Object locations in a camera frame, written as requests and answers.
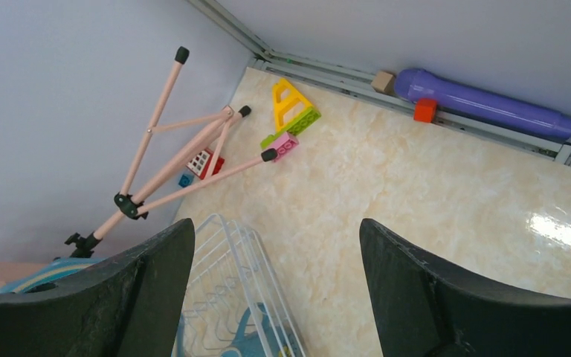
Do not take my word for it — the green toy brick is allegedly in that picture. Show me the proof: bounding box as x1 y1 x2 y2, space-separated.
260 106 321 149

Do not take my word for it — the small wooden cube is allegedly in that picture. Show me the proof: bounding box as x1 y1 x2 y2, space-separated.
370 71 396 95

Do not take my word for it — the blue polka dot plate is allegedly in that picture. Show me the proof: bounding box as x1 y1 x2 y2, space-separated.
0 257 103 294

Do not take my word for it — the small blue toy block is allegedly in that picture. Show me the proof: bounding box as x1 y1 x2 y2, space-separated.
178 173 195 188

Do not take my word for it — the pink toy brick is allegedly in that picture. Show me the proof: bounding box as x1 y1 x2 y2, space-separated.
268 132 299 162

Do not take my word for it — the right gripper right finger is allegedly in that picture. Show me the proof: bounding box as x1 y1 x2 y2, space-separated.
359 218 571 356

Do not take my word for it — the blue floral mug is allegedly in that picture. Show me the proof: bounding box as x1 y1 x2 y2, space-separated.
220 303 302 356

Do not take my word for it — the white wire dish rack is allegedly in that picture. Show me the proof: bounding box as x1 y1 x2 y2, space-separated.
172 213 306 356

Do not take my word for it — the red white toy block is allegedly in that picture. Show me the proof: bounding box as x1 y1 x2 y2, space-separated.
186 148 225 179

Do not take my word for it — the yellow toy frame block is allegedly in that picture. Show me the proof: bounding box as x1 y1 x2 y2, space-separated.
271 78 313 132

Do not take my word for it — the purple flashlight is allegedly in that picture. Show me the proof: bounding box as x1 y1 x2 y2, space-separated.
394 68 571 141

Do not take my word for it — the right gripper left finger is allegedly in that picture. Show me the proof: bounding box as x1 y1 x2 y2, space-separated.
0 219 196 356

